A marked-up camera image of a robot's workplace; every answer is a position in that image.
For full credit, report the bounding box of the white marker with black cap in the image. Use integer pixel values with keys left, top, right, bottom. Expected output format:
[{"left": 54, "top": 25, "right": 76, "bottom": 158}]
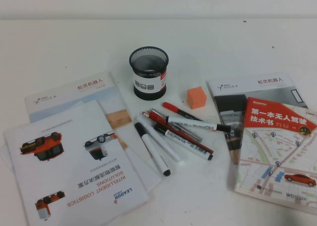
[
  {"left": 165, "top": 115, "right": 233, "bottom": 133},
  {"left": 153, "top": 125, "right": 214, "bottom": 162}
]

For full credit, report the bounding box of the red pen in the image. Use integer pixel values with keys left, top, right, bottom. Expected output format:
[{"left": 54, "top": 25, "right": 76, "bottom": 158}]
[{"left": 148, "top": 110, "right": 214, "bottom": 154}]

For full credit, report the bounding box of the black mesh pen holder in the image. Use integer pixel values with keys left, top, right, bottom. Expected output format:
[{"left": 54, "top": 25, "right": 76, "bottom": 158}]
[{"left": 128, "top": 46, "right": 169, "bottom": 101}]

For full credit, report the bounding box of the plain white pen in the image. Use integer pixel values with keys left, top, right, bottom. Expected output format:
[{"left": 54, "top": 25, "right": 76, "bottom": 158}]
[{"left": 138, "top": 114, "right": 186, "bottom": 167}]

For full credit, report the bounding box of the black marker with red cap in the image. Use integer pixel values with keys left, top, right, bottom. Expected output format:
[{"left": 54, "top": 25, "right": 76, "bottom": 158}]
[{"left": 162, "top": 101, "right": 205, "bottom": 122}]

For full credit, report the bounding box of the red pencil with eraser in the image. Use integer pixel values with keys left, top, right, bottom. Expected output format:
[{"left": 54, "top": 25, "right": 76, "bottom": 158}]
[{"left": 141, "top": 110, "right": 156, "bottom": 122}]

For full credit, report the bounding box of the orange foam cube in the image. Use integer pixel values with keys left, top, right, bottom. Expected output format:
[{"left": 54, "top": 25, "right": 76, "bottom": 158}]
[{"left": 186, "top": 86, "right": 208, "bottom": 110}]

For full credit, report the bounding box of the white marker with black ends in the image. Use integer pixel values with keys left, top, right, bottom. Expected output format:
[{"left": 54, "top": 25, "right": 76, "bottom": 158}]
[{"left": 134, "top": 121, "right": 172, "bottom": 177}]

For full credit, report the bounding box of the AgileX brochure with wood photo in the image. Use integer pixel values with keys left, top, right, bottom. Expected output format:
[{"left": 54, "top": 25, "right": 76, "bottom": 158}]
[{"left": 24, "top": 71, "right": 163, "bottom": 192}]

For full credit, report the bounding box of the AgileX brochure with room photo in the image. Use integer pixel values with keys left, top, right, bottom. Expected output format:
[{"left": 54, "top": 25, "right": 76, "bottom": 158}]
[{"left": 206, "top": 73, "right": 309, "bottom": 166}]

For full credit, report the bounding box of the Leador logistics brochure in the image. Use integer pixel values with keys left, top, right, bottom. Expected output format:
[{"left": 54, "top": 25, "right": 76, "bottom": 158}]
[{"left": 2, "top": 99, "right": 150, "bottom": 226}]

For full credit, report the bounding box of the orange map cover book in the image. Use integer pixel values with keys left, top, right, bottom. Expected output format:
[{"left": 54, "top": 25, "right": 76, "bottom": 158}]
[{"left": 233, "top": 96, "right": 317, "bottom": 216}]

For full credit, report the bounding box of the plain white paper sheet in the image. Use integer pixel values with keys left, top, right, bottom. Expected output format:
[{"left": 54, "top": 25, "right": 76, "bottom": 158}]
[{"left": 0, "top": 143, "right": 17, "bottom": 173}]

